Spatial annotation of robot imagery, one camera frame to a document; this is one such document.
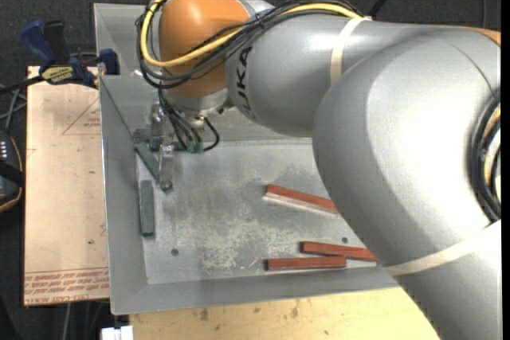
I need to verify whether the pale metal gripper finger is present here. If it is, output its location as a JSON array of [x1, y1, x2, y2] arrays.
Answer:
[[158, 143, 176, 192], [132, 128, 163, 182]]

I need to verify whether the dark green flat block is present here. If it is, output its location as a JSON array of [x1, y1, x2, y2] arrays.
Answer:
[[139, 179, 156, 238]]

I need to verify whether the grey metal bin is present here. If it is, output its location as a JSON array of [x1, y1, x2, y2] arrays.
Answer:
[[93, 2, 402, 316]]

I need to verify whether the brown cardboard board, red print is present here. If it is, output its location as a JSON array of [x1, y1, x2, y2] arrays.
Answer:
[[23, 65, 111, 307]]

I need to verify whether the red-brown flat block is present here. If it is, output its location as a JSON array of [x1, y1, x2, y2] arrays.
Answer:
[[261, 183, 340, 217], [299, 240, 378, 264], [265, 255, 348, 272]]

